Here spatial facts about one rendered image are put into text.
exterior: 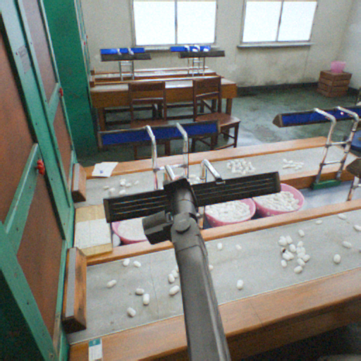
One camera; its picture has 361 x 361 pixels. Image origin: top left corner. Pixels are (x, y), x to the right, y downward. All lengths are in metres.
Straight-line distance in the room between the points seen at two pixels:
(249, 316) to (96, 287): 0.55
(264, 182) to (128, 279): 0.62
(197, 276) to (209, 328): 0.09
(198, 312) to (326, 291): 0.76
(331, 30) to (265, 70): 1.60
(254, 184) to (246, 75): 5.63
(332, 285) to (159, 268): 0.64
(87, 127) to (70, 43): 0.92
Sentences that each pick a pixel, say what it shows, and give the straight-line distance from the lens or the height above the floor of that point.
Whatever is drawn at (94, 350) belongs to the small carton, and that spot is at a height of 0.79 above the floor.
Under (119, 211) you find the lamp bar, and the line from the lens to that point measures 0.92.
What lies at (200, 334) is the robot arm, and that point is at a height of 1.22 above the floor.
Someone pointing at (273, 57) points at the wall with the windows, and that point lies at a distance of 6.81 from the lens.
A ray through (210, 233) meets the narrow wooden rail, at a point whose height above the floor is 0.76.
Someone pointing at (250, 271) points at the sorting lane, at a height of 0.74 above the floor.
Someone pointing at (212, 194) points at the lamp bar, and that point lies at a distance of 0.97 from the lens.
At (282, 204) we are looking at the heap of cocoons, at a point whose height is 0.74.
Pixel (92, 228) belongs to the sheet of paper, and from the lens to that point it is 1.34.
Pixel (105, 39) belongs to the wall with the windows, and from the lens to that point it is 5.81.
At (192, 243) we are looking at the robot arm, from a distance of 0.56.
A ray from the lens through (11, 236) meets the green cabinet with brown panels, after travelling 0.64.
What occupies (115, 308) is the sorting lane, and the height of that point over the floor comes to 0.74.
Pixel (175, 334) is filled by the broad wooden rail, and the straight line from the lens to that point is 0.99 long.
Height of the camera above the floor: 1.62
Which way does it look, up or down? 32 degrees down
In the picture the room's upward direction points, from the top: straight up
